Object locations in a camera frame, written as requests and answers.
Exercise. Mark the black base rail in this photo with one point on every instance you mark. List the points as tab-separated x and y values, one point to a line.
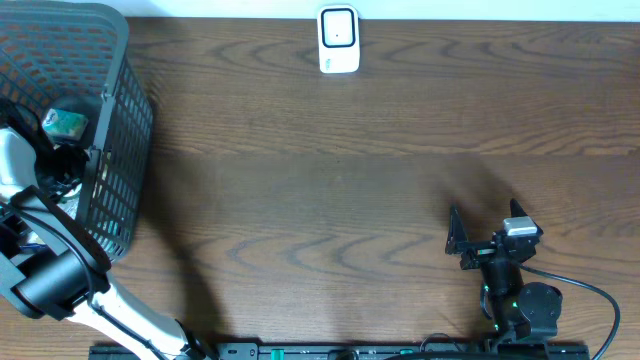
253	351

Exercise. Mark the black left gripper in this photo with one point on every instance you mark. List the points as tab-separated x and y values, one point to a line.
60	167

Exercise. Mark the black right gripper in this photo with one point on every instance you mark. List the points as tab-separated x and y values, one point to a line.
457	242

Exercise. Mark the teal tissue pack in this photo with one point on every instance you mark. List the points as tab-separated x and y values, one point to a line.
61	124

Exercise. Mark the white barcode scanner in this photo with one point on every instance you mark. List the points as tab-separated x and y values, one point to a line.
338	39

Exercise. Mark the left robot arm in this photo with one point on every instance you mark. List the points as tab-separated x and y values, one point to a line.
70	278

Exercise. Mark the grey plastic mesh basket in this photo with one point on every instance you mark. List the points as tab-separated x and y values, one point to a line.
73	56

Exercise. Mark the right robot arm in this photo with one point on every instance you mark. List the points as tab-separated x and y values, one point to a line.
522	312

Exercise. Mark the white blue-edged snack bag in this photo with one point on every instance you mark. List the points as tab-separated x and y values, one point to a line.
69	203

